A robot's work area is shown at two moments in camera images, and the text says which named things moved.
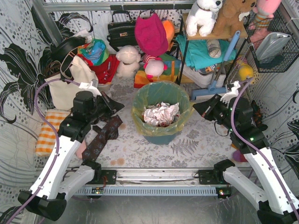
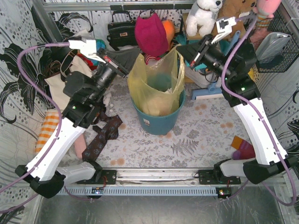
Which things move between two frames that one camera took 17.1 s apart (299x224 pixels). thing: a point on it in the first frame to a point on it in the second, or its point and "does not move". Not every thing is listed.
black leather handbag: [121, 33] does not move
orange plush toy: [169, 26] does not move
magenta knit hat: [151, 35] does not move
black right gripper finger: [205, 108] to [191, 53]
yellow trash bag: [148, 93] to [155, 89]
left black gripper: [104, 102] to [116, 66]
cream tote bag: [62, 93] does not move
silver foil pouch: [270, 45] does not move
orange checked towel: [46, 136] does not move
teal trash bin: [162, 140] to [160, 124]
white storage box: [204, 80] does not move
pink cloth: [81, 147] does not move
